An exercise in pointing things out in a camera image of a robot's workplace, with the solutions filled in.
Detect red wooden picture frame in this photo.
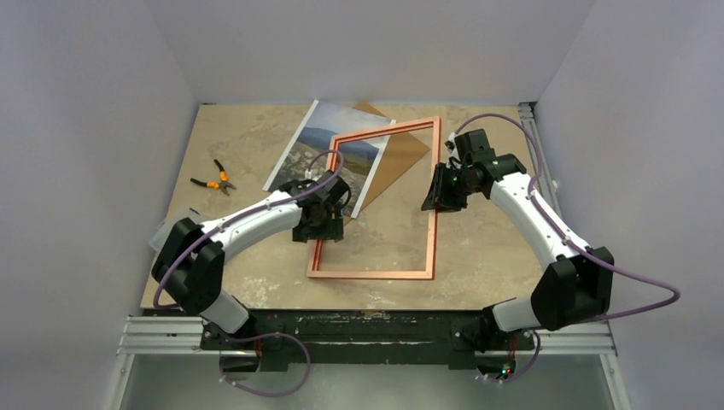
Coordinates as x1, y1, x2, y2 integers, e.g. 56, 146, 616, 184
306, 115, 442, 281

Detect landscape photo print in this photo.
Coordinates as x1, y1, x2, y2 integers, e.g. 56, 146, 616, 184
263, 100, 395, 218

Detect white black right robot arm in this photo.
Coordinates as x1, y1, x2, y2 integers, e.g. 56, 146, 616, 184
421, 129, 614, 348

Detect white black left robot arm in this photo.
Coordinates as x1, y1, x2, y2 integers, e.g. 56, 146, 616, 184
151, 172, 351, 349

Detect brown cardboard backing board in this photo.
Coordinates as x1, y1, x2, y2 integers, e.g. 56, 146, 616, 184
359, 132, 430, 213

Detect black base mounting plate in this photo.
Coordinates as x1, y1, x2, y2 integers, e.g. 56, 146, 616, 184
200, 309, 535, 372

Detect clear plastic parts box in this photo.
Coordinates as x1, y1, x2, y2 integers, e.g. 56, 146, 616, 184
148, 208, 206, 254

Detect aluminium rail right side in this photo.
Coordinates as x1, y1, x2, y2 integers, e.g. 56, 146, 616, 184
517, 102, 562, 216

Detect aluminium rail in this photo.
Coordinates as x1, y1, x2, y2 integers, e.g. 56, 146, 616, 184
115, 315, 617, 358
517, 102, 562, 216

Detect orange handled pliers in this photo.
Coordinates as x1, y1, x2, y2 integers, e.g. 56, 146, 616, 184
190, 159, 237, 197

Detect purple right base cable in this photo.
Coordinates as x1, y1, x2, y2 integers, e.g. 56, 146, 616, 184
476, 333, 541, 386

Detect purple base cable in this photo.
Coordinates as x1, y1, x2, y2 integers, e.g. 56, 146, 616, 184
476, 333, 541, 386
219, 332, 312, 398

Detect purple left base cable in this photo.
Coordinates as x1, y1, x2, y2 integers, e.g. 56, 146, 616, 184
219, 332, 312, 398

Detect aluminium front rail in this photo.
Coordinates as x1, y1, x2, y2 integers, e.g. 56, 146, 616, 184
115, 315, 617, 358

